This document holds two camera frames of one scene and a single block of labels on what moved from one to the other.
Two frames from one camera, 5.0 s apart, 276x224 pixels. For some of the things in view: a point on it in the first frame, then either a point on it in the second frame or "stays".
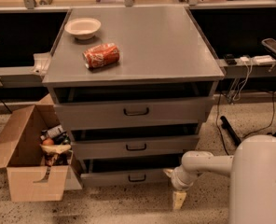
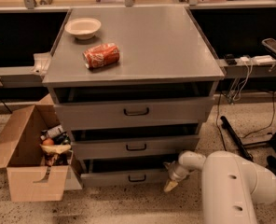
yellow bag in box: [56, 148] stays
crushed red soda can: [101, 56] stays
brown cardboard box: [29, 178] stays
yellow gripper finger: [168, 172] → [166, 164]
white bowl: [82, 28] stays
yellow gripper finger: [178, 200] → [171, 186]
